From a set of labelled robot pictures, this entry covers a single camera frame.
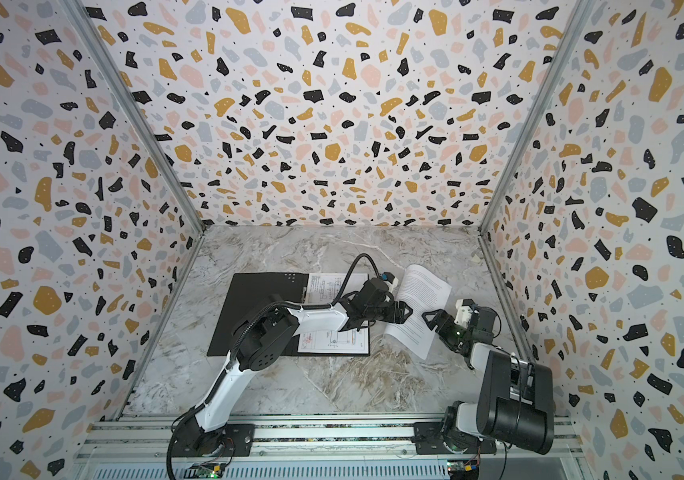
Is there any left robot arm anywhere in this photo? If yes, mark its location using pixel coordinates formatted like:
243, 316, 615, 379
178, 277, 413, 438

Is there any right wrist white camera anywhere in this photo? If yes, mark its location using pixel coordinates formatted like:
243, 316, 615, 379
454, 299, 476, 328

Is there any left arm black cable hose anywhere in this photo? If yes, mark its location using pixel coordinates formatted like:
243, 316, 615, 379
166, 253, 379, 480

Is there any aluminium corner post right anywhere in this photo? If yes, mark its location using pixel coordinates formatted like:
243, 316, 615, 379
479, 0, 595, 238

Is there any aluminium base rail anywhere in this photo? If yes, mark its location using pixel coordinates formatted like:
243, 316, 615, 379
72, 413, 592, 479

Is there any text page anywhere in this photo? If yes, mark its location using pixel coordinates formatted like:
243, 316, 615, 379
384, 264, 452, 360

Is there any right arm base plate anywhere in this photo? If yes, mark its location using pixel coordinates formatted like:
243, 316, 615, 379
412, 422, 497, 456

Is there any orange black file folder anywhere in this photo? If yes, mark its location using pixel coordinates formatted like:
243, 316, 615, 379
206, 272, 372, 358

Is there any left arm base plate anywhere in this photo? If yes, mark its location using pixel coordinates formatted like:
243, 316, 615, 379
169, 418, 255, 458

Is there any aluminium corner post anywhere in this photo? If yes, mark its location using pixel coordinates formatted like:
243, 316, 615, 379
60, 1, 206, 234
479, 0, 595, 238

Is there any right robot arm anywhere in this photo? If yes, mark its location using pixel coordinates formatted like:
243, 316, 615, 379
422, 300, 555, 455

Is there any technical drawing sheet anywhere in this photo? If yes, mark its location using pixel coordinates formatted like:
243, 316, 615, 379
296, 273, 370, 356

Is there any aluminium corner post left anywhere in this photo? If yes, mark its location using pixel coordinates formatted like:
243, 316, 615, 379
60, 1, 206, 234

